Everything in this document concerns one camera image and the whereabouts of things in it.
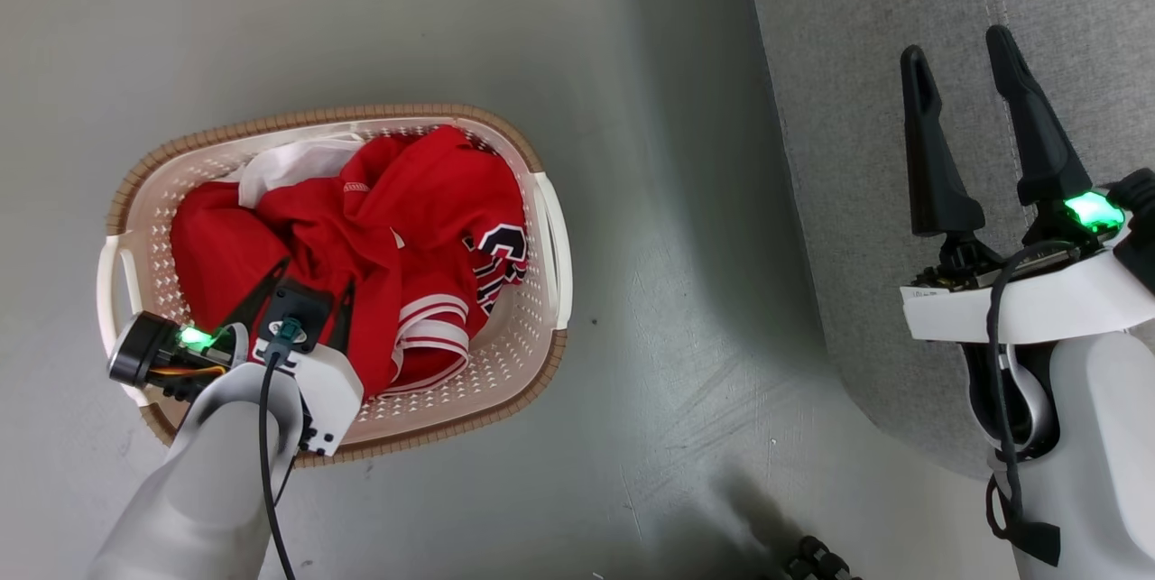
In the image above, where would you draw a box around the white perforated laundry basket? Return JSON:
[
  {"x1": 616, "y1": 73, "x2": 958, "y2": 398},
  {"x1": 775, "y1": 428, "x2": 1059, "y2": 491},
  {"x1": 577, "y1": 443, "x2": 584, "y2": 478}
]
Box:
[{"x1": 97, "y1": 104, "x2": 574, "y2": 469}]

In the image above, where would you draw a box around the red sports jersey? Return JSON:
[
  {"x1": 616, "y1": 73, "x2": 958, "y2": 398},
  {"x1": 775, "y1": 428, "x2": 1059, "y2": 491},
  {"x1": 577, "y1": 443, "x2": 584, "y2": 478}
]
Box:
[{"x1": 170, "y1": 124, "x2": 529, "y2": 400}]

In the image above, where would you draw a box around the grey fabric sofa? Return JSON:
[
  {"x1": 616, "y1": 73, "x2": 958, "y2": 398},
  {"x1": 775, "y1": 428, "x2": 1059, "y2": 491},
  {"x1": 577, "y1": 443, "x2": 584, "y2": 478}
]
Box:
[{"x1": 740, "y1": 0, "x2": 1155, "y2": 482}]

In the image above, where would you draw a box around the white garment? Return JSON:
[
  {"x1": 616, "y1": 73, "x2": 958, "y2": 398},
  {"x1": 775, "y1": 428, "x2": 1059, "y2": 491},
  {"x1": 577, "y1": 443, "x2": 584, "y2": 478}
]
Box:
[{"x1": 236, "y1": 138, "x2": 369, "y2": 209}]

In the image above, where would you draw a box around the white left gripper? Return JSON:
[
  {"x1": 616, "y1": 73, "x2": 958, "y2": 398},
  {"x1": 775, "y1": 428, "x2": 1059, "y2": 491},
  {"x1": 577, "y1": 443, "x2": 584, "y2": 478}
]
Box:
[{"x1": 106, "y1": 256, "x2": 365, "y2": 458}]

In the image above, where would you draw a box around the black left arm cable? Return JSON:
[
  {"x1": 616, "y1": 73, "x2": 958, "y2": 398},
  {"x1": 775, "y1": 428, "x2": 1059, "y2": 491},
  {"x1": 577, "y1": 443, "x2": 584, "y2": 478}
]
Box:
[{"x1": 258, "y1": 318, "x2": 304, "y2": 580}]

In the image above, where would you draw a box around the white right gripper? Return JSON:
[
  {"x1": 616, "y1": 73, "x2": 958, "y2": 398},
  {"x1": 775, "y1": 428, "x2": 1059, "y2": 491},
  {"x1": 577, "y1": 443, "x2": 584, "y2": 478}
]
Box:
[{"x1": 900, "y1": 24, "x2": 1155, "y2": 346}]

